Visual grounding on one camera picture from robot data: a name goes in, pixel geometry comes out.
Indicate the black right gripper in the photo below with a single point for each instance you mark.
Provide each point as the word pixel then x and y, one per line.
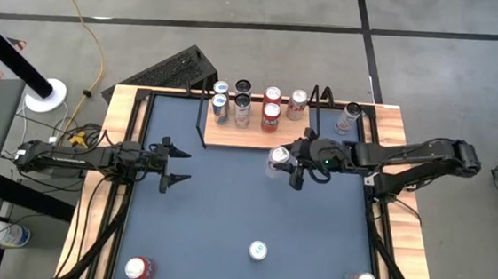
pixel 325 156

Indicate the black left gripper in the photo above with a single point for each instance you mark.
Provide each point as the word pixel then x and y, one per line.
pixel 153 163

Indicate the red Fanta strawberry can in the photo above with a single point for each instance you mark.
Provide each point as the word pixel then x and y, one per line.
pixel 138 268
pixel 270 116
pixel 272 94

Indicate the blue silver Red Bull can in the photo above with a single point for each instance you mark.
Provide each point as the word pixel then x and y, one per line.
pixel 221 110
pixel 221 87
pixel 258 250

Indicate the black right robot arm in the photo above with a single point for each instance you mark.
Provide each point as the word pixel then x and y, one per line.
pixel 408 154

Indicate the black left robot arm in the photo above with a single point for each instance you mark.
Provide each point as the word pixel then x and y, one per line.
pixel 74 159

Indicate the blue-grey table mat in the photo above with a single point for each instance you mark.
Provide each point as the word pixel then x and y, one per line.
pixel 225 209

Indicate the black perforated metal crate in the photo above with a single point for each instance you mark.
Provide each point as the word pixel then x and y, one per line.
pixel 170 68

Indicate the yellow power plug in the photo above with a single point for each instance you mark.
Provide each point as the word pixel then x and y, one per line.
pixel 77 138

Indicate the white blue plastic container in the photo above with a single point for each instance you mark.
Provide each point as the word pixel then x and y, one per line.
pixel 12 235

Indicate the black pole white base stand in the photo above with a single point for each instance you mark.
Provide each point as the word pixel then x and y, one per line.
pixel 10 56

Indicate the black metal shelf side frame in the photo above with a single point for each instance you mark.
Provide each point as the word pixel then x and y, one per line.
pixel 327 89
pixel 200 136

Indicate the black metal table frame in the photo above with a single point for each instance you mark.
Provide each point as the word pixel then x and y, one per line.
pixel 168 93

